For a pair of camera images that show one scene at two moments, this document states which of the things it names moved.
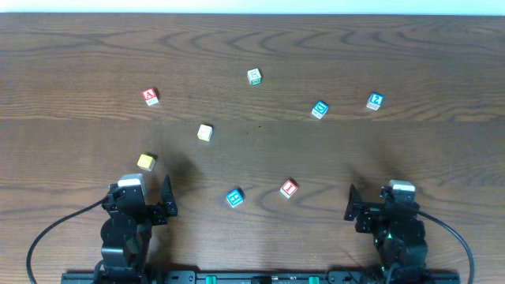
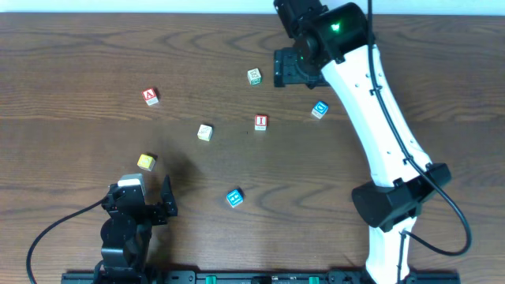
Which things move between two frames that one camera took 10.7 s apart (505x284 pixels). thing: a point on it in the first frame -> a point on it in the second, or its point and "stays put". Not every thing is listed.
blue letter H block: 235,197 stays put
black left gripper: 156,213 stays put
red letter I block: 289,188 -> 261,122
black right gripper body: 364,217 -> 280,68
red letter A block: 150,96 stays put
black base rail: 264,277 stays put
